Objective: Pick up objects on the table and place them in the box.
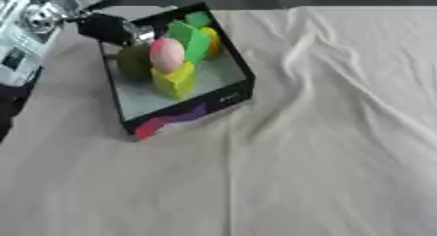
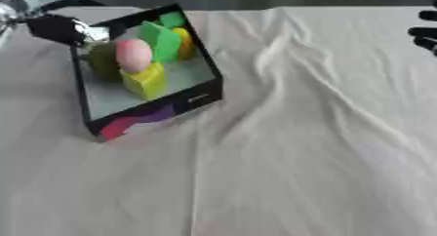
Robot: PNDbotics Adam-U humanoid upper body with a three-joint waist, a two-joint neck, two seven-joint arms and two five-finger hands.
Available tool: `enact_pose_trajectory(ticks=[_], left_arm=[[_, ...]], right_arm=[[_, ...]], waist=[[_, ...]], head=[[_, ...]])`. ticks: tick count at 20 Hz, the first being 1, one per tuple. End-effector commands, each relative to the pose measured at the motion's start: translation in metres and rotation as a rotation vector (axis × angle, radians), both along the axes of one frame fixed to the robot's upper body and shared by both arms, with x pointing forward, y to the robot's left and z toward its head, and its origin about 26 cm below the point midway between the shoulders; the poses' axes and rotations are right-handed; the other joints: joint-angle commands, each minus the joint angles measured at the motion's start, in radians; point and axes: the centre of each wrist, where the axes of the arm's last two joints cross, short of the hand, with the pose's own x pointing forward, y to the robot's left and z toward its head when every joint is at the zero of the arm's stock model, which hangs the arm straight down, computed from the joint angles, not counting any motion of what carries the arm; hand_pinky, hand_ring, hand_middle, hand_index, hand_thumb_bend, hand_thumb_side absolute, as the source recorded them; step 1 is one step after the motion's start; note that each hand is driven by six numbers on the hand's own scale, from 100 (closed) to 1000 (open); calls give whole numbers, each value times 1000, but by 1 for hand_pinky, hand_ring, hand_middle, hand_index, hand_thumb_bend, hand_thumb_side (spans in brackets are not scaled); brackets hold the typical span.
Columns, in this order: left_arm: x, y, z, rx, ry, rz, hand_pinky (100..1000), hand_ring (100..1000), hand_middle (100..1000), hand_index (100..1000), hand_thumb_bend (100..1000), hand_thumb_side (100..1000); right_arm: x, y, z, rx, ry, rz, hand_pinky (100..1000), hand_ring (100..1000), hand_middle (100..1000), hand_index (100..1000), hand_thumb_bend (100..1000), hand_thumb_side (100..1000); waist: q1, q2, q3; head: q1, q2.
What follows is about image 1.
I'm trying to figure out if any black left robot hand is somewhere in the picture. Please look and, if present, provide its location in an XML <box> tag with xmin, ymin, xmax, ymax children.
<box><xmin>66</xmin><ymin>13</ymin><xmax>157</xmax><ymax>49</ymax></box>

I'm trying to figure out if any black box with white inside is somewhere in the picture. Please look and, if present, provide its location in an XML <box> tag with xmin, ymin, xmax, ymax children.
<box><xmin>97</xmin><ymin>2</ymin><xmax>257</xmax><ymax>142</ymax></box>

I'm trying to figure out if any olive green toy fruit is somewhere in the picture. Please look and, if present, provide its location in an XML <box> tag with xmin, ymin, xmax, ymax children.
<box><xmin>114</xmin><ymin>43</ymin><xmax>154</xmax><ymax>82</ymax></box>

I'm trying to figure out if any pink toy peach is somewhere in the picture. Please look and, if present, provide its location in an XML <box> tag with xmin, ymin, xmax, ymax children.
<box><xmin>148</xmin><ymin>37</ymin><xmax>188</xmax><ymax>74</ymax></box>

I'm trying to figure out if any green block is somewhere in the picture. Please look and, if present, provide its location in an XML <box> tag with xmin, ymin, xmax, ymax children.
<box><xmin>164</xmin><ymin>11</ymin><xmax>216</xmax><ymax>66</ymax></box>

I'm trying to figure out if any yellow block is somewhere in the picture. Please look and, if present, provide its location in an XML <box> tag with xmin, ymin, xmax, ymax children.
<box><xmin>148</xmin><ymin>61</ymin><xmax>198</xmax><ymax>101</ymax></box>

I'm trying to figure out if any yellow orange toy fruit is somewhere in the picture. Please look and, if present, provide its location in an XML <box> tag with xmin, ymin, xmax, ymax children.
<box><xmin>198</xmin><ymin>26</ymin><xmax>222</xmax><ymax>59</ymax></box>

